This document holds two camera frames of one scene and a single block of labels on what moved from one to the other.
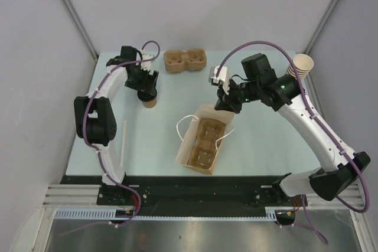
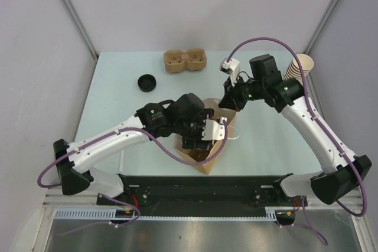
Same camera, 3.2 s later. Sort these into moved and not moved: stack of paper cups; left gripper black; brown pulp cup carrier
Moved: left gripper black
Not moved: brown pulp cup carrier; stack of paper cups
